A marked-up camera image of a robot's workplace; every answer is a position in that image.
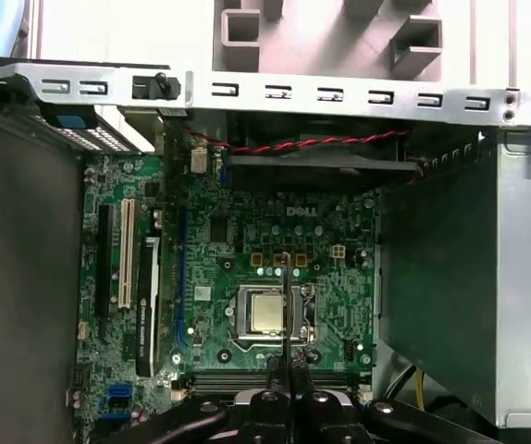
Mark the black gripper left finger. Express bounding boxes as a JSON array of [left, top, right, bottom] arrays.
[[101, 354, 290, 444]]

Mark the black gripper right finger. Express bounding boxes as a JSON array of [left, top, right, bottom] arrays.
[[291, 355, 498, 444]]

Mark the black RAM slot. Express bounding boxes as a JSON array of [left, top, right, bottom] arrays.
[[191, 382, 362, 395], [191, 371, 362, 383]]

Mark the silver CPU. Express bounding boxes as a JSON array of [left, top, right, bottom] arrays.
[[251, 293, 288, 334]]

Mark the CPU socket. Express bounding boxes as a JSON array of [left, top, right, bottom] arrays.
[[233, 281, 318, 346]]

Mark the green motherboard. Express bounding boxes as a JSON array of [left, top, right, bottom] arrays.
[[75, 152, 380, 444]]

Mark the blue SATA port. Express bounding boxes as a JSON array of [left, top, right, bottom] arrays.
[[105, 382, 133, 420]]

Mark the black graphics card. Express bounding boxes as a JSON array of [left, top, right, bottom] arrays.
[[133, 110, 188, 378]]

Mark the grey power supply unit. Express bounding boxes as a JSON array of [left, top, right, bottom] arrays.
[[376, 133, 531, 429]]

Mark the white expansion slot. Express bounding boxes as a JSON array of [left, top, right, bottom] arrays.
[[117, 198, 136, 309]]

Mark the black expansion slot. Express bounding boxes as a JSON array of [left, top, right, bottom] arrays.
[[96, 203, 114, 320]]

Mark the black case fan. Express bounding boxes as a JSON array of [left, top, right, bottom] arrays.
[[226, 113, 422, 186]]

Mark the black open PC case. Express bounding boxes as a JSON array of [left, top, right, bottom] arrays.
[[0, 55, 531, 444]]

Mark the grey parts rack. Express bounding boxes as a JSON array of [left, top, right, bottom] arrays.
[[212, 0, 445, 80]]

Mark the yellow wire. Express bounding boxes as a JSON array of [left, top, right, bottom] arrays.
[[412, 368, 427, 413]]

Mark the red black twisted wire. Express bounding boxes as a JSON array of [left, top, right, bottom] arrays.
[[182, 128, 422, 172]]

